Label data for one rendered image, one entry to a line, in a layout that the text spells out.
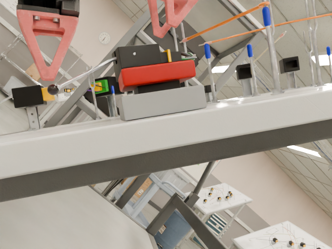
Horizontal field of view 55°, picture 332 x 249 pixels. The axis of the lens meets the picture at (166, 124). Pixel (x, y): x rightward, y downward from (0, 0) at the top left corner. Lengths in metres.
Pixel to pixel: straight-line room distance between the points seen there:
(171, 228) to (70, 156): 4.87
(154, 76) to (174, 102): 0.02
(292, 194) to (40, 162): 11.06
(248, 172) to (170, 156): 9.66
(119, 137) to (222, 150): 0.18
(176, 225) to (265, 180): 5.79
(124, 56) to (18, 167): 0.27
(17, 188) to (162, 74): 0.18
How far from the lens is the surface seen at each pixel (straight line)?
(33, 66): 7.50
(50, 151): 0.18
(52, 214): 0.83
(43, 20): 0.42
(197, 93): 0.21
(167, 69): 0.21
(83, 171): 0.32
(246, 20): 1.61
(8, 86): 7.59
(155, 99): 0.21
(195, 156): 0.33
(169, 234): 5.05
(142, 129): 0.17
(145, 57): 0.42
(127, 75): 0.21
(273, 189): 10.66
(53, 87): 0.41
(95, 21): 8.19
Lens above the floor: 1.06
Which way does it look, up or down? 6 degrees up
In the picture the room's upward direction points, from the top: 40 degrees clockwise
